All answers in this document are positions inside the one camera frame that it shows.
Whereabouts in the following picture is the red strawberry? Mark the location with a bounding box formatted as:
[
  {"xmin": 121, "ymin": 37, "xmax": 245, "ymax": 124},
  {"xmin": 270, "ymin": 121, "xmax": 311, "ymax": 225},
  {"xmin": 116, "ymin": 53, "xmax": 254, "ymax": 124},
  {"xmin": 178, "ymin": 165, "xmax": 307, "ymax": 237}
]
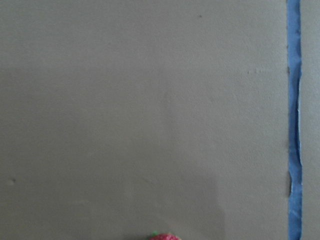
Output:
[{"xmin": 148, "ymin": 232, "xmax": 181, "ymax": 240}]

